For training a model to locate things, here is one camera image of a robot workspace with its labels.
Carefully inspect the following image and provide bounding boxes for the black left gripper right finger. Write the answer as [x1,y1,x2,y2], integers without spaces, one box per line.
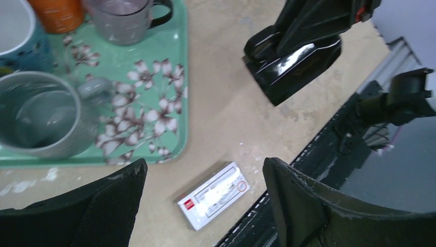
[263,157,435,246]

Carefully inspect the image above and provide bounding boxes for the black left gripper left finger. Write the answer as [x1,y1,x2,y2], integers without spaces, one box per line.
[1,158,148,246]

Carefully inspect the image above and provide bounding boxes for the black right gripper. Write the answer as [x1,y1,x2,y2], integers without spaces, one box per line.
[274,0,382,55]

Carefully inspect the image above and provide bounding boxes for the black mug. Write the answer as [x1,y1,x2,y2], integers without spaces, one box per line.
[242,26,342,106]

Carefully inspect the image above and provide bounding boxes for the grey ribbed mug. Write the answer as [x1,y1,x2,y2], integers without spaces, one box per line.
[1,71,114,158]

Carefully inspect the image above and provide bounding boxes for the blue mug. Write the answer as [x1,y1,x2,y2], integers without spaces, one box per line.
[1,0,55,76]

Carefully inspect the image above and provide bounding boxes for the lilac mug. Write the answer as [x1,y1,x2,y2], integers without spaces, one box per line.
[81,1,174,46]

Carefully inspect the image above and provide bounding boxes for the orange mug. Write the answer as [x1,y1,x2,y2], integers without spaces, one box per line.
[28,0,85,34]

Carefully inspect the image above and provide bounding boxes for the small white cardboard box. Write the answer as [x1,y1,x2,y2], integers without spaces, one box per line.
[174,161,250,231]

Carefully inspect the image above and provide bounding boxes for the green floral tray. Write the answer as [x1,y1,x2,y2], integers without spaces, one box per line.
[1,1,188,168]

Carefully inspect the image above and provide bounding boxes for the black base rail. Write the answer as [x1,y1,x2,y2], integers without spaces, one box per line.
[217,81,381,247]

